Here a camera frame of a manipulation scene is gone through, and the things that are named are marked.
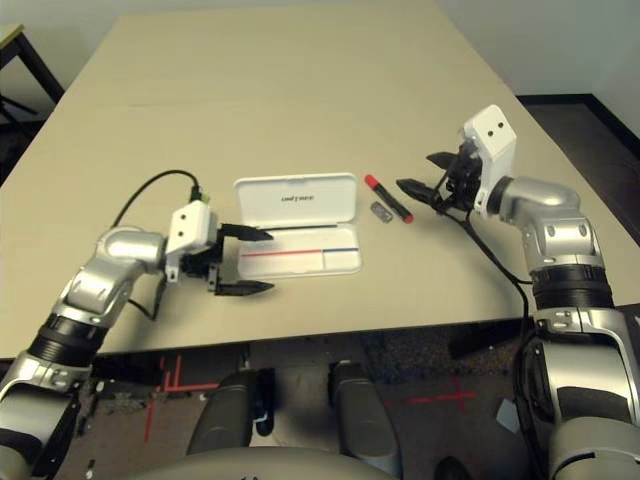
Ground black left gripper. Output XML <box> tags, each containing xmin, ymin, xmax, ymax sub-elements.
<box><xmin>179</xmin><ymin>224</ymin><xmax>276</xmax><ymax>299</ymax></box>

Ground black shoe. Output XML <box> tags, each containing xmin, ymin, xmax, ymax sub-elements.
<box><xmin>433</xmin><ymin>455</ymin><xmax>471</xmax><ymax>480</ymax></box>

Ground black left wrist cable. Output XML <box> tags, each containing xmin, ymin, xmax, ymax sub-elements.
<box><xmin>110</xmin><ymin>169</ymin><xmax>211</xmax><ymax>321</ymax></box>

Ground grey square floor pad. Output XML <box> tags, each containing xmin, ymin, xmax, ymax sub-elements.
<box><xmin>496</xmin><ymin>399</ymin><xmax>521</xmax><ymax>432</ymax></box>

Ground beige robot torso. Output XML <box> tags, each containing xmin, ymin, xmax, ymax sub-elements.
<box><xmin>144</xmin><ymin>446</ymin><xmax>396</xmax><ymax>480</ymax></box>

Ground grey robot left leg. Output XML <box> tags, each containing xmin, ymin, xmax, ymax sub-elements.
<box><xmin>187</xmin><ymin>369</ymin><xmax>276</xmax><ymax>456</ymax></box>

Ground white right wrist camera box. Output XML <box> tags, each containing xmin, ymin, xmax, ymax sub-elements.
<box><xmin>462</xmin><ymin>103</ymin><xmax>517</xmax><ymax>217</ymax></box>

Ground black framed side table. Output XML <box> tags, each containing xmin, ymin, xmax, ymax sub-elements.
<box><xmin>0</xmin><ymin>22</ymin><xmax>66</xmax><ymax>101</ymax></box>

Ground grey robot leg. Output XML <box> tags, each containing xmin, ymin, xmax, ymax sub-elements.
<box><xmin>329</xmin><ymin>360</ymin><xmax>404</xmax><ymax>476</ymax></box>
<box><xmin>187</xmin><ymin>369</ymin><xmax>276</xmax><ymax>456</ymax></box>

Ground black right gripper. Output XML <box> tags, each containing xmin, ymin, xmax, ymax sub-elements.
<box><xmin>396</xmin><ymin>142</ymin><xmax>484</xmax><ymax>216</ymax></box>

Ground black tripod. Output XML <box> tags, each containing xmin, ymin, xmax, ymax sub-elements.
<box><xmin>0</xmin><ymin>92</ymin><xmax>39</xmax><ymax>136</ymax></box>

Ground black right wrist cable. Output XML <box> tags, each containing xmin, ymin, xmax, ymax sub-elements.
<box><xmin>439</xmin><ymin>202</ymin><xmax>541</xmax><ymax>451</ymax></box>

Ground grey robot right leg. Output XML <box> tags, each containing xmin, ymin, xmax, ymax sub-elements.
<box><xmin>329</xmin><ymin>360</ymin><xmax>404</xmax><ymax>476</ymax></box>

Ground red black whiteboard marker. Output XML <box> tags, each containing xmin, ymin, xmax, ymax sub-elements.
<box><xmin>364</xmin><ymin>174</ymin><xmax>414</xmax><ymax>224</ymax></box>

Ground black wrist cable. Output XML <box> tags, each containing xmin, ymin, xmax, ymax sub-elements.
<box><xmin>110</xmin><ymin>169</ymin><xmax>211</xmax><ymax>321</ymax></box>
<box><xmin>439</xmin><ymin>202</ymin><xmax>541</xmax><ymax>451</ymax></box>

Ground white plastic pencil case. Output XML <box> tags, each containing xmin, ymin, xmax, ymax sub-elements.
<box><xmin>232</xmin><ymin>172</ymin><xmax>363</xmax><ymax>279</ymax></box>

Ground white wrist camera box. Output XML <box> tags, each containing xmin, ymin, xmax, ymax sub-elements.
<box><xmin>462</xmin><ymin>103</ymin><xmax>517</xmax><ymax>217</ymax></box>
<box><xmin>164</xmin><ymin>202</ymin><xmax>220</xmax><ymax>285</ymax></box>

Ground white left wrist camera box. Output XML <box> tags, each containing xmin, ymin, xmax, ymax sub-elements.
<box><xmin>164</xmin><ymin>202</ymin><xmax>220</xmax><ymax>285</ymax></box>

